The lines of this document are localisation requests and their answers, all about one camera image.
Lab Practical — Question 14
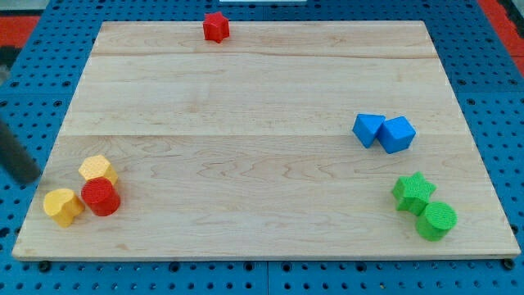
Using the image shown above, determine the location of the green cylinder block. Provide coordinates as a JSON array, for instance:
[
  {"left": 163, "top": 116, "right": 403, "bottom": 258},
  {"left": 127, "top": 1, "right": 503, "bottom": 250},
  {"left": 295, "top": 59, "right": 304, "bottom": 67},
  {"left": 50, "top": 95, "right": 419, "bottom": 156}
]
[{"left": 416, "top": 202, "right": 458, "bottom": 242}]

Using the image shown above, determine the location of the blue triangle block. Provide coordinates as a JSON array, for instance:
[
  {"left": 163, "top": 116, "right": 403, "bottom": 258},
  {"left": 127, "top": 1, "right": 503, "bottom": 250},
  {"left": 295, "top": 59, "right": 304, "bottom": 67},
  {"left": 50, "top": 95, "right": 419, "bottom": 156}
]
[{"left": 352, "top": 113, "right": 386, "bottom": 148}]

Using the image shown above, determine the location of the yellow hexagon block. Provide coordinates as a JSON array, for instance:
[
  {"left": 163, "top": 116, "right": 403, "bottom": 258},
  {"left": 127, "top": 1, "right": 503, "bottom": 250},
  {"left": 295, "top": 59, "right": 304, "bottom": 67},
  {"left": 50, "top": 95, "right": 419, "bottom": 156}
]
[{"left": 79, "top": 155, "right": 118, "bottom": 184}]

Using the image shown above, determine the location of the green star block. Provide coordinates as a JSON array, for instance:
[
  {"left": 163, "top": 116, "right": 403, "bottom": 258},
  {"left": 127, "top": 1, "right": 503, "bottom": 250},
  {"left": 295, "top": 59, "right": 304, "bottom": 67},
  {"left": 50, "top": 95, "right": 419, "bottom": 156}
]
[{"left": 391, "top": 171, "right": 436, "bottom": 216}]

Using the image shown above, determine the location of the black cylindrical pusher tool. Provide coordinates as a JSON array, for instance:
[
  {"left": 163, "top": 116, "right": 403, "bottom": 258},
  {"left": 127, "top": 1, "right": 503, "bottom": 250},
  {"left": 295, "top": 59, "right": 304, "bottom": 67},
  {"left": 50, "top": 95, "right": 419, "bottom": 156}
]
[{"left": 1, "top": 120, "right": 41, "bottom": 184}]

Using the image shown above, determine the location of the red star block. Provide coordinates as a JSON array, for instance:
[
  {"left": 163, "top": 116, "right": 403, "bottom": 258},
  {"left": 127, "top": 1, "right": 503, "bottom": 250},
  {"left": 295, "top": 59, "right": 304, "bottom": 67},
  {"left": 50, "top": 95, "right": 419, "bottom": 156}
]
[{"left": 202, "top": 11, "right": 229, "bottom": 43}]

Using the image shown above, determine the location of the wooden board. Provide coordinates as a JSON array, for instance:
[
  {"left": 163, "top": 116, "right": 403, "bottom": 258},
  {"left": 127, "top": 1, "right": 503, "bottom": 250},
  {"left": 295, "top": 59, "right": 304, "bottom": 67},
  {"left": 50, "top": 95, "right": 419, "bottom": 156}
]
[{"left": 12, "top": 20, "right": 521, "bottom": 261}]

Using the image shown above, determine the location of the yellow heart block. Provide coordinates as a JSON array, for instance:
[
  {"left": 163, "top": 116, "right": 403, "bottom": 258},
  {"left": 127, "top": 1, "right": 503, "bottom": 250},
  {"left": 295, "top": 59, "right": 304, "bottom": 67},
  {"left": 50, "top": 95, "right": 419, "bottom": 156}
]
[{"left": 43, "top": 188, "right": 85, "bottom": 228}]

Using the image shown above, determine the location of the red cylinder block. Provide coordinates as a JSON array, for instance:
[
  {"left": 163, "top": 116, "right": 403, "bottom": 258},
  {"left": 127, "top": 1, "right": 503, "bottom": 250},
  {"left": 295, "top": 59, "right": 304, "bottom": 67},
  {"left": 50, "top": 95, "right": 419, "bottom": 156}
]
[{"left": 81, "top": 177, "right": 120, "bottom": 216}]

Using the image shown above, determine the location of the blue cube block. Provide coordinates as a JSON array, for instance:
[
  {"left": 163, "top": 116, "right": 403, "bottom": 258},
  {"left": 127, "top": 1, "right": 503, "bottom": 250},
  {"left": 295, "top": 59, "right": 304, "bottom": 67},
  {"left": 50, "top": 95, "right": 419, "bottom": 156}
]
[{"left": 377, "top": 116, "right": 416, "bottom": 154}]

